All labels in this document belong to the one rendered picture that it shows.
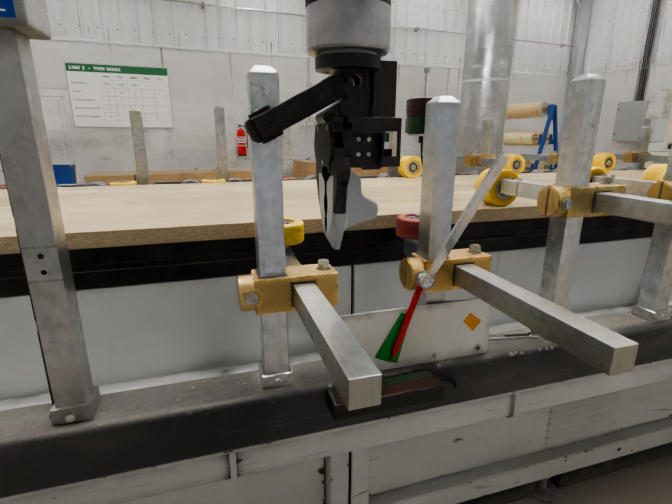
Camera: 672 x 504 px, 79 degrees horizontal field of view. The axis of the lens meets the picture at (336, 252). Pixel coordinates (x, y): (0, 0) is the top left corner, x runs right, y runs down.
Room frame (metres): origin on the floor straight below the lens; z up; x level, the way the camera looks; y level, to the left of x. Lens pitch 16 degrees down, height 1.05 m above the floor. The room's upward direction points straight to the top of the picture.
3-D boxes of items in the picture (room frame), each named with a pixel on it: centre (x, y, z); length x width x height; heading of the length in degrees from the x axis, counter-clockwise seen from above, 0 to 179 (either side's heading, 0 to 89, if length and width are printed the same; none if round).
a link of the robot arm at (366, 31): (0.49, -0.01, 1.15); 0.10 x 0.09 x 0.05; 17
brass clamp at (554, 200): (0.69, -0.41, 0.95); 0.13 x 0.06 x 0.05; 107
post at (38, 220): (0.46, 0.34, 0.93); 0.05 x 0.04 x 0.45; 107
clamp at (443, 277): (0.62, -0.17, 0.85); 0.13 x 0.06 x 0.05; 107
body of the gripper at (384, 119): (0.49, -0.02, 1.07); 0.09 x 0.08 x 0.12; 107
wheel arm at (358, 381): (0.51, 0.04, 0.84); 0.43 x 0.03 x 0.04; 17
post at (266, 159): (0.54, 0.09, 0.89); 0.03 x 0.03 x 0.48; 17
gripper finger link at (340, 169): (0.46, 0.00, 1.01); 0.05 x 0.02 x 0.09; 17
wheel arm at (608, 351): (0.55, -0.21, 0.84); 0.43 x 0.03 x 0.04; 17
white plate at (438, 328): (0.58, -0.13, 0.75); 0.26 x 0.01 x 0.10; 107
